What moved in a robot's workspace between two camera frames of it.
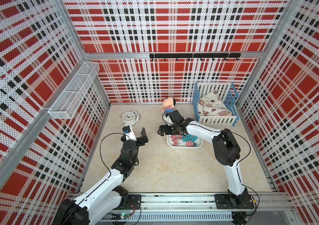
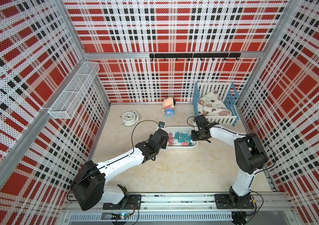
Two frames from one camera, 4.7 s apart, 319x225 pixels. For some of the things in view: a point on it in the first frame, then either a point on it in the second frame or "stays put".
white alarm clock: x=130 y=118 stays put
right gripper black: x=166 y=131 to x=193 y=138
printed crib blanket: x=212 y=104 stays put
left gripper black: x=141 y=142 to x=164 y=144
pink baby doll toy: x=168 y=104 stays put
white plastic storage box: x=184 y=141 stays put
